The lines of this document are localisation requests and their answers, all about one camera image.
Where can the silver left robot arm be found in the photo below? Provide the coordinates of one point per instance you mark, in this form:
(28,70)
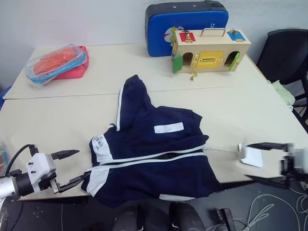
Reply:
(19,184)

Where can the colourful bin edge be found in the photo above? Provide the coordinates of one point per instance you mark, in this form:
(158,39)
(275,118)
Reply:
(3,157)

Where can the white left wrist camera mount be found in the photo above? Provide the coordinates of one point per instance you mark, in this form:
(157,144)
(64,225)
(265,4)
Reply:
(36,166)

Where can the blue padded carry case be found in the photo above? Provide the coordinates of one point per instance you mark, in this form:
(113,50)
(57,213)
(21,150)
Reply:
(166,31)

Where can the blue plastic object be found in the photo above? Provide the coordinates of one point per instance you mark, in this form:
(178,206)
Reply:
(3,95)

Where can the orange folded cloth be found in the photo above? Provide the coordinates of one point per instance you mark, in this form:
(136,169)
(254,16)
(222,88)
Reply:
(54,60)

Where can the clear blue-trimmed zip bag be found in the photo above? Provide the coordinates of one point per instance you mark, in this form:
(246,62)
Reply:
(55,63)

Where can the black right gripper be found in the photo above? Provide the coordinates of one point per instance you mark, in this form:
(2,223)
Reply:
(286,166)

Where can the black office chair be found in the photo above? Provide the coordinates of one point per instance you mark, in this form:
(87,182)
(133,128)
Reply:
(286,57)

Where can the wooden lock activity box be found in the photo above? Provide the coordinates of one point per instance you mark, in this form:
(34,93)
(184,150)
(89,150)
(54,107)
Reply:
(207,51)

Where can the navy blue zip jacket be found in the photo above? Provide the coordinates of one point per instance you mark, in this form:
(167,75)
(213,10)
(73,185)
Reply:
(154,154)

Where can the white paper zipper tag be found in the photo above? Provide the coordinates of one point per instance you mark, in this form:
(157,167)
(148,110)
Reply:
(251,156)

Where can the light green cloth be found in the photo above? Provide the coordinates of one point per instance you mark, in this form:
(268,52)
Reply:
(285,92)

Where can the black floor bracket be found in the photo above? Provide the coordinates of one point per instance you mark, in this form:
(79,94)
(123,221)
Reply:
(226,219)

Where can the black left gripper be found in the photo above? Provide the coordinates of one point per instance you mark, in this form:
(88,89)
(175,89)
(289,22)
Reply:
(48,183)

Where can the red fabric pouch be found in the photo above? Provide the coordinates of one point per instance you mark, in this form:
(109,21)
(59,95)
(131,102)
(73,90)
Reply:
(77,68)

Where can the dark rounded shape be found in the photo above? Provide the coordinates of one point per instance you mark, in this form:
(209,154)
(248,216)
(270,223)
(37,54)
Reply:
(128,217)

